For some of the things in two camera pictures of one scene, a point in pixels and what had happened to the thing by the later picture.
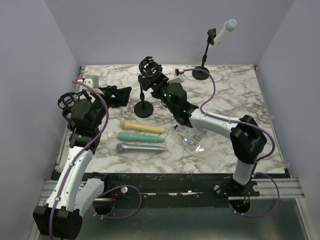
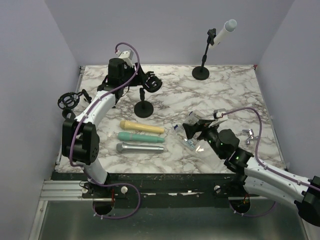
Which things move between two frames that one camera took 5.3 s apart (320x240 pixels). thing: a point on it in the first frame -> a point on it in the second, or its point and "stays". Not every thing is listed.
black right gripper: x=159 y=79 -> x=191 y=130
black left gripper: x=121 y=95 -> x=140 y=80
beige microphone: x=126 y=125 stays
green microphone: x=125 y=135 stays
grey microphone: x=122 y=147 stays
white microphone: x=229 y=26 stays
